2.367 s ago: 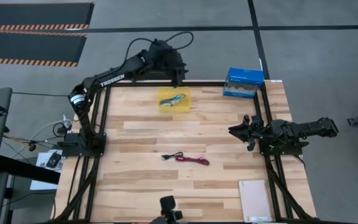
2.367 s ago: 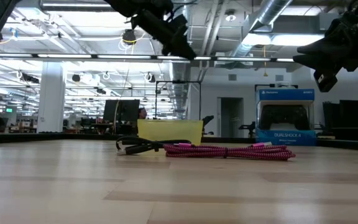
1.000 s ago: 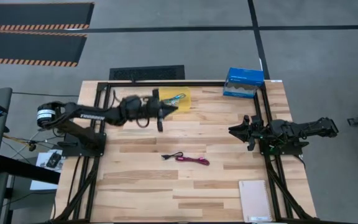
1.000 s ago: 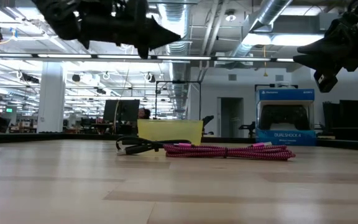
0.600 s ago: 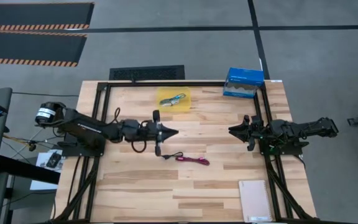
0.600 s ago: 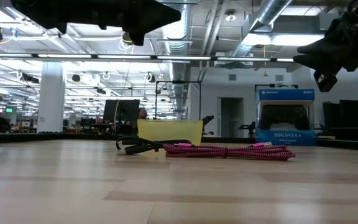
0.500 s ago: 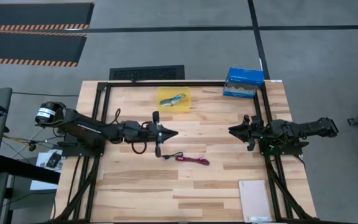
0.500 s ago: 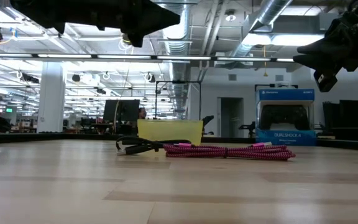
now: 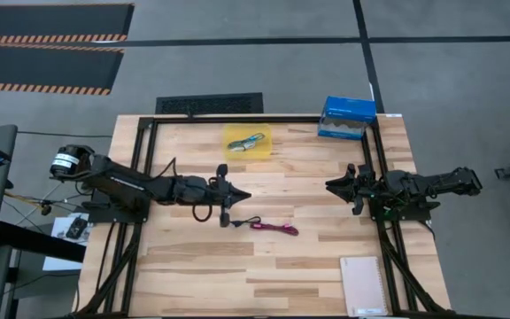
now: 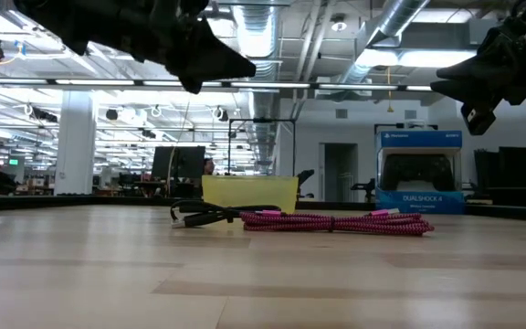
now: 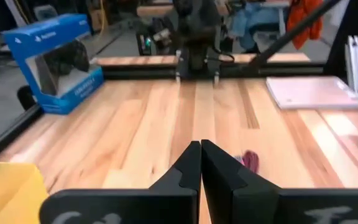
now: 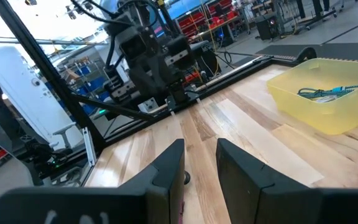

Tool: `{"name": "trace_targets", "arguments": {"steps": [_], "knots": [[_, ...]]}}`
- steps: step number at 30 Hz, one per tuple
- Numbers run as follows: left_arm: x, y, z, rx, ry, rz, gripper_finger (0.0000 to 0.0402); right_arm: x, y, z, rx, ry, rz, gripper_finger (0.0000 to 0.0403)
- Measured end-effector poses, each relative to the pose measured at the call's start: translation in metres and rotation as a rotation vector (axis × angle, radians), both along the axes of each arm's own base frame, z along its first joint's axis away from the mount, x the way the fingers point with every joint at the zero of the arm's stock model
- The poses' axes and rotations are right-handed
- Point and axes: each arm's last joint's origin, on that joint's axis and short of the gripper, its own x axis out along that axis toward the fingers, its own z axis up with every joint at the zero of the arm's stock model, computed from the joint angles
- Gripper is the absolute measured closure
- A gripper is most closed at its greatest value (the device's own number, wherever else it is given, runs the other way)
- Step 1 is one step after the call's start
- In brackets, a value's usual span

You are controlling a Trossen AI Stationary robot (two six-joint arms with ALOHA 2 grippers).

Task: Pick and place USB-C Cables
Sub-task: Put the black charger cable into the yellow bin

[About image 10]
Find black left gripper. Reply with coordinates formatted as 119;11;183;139
14;0;258;95

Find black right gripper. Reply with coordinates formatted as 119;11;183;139
430;0;526;136

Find black background monitor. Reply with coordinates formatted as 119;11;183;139
151;145;207;182

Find black cabinets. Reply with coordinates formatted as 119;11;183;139
472;145;526;205

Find yellow translucent plastic container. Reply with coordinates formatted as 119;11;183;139
201;175;300;215

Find blue game controller box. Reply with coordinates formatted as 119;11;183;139
374;130;466;216

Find black office chair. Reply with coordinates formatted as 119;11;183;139
296;168;316;201

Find white square column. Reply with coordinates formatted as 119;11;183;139
54;90;98;196

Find silver ventilation duct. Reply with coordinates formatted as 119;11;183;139
233;0;282;177
338;0;431;86

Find black USB cable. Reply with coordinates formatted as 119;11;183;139
170;199;282;229

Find pink braided USB cable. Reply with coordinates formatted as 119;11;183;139
239;208;436;238

